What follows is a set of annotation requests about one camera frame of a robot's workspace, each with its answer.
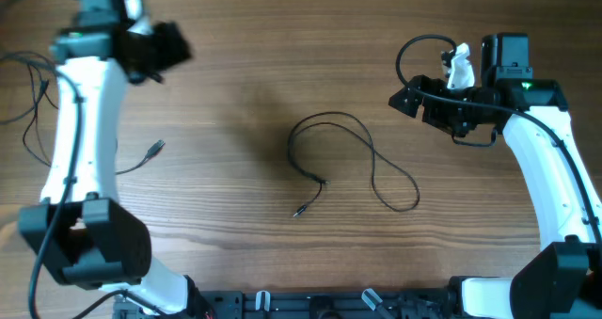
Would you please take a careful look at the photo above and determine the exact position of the thick black USB cable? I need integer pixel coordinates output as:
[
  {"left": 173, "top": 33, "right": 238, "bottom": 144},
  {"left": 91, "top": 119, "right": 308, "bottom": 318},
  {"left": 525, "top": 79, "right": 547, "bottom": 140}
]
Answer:
[{"left": 0, "top": 50, "right": 166, "bottom": 176}]

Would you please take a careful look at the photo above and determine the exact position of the black cable white plug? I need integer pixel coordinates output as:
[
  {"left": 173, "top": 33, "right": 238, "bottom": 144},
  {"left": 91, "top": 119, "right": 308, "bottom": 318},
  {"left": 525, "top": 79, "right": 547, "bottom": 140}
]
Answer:
[{"left": 22, "top": 64, "right": 60, "bottom": 168}]

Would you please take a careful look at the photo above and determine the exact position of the thin black cable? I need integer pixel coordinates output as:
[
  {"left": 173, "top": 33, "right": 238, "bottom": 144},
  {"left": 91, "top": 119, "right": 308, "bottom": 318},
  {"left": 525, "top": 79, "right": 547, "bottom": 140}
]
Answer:
[{"left": 286, "top": 111, "right": 421, "bottom": 218}]

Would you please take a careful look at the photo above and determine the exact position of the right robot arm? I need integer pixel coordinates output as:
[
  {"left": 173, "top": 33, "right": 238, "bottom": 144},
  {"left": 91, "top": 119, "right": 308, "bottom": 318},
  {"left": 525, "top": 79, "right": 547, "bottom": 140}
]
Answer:
[{"left": 389, "top": 33, "right": 601, "bottom": 318}]

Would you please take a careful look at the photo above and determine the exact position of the right camera cable black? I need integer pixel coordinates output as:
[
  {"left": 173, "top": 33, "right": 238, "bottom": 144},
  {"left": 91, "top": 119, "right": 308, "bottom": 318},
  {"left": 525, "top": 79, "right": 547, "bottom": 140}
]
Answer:
[{"left": 395, "top": 33, "right": 601, "bottom": 247}]

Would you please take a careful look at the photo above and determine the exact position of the camera cable black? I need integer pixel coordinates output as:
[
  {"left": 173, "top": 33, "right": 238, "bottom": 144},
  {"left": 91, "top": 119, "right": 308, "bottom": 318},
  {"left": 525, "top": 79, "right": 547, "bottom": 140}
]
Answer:
[
  {"left": 395, "top": 33, "right": 601, "bottom": 247},
  {"left": 0, "top": 0, "right": 161, "bottom": 319}
]

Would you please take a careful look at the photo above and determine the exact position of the left camera cable black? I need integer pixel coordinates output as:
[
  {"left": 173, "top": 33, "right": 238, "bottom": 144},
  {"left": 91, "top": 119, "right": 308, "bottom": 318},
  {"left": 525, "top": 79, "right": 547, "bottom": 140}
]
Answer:
[{"left": 0, "top": 0, "right": 161, "bottom": 319}]

